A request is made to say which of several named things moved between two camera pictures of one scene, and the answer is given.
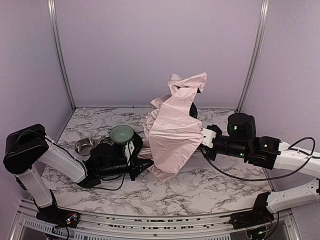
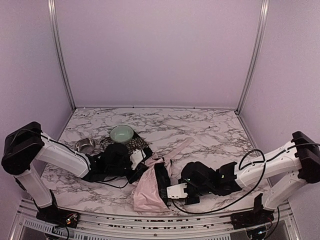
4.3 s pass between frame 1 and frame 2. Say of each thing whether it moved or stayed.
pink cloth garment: moved
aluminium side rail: stayed
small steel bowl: stayed
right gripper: moved
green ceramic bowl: stayed
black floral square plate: stayed
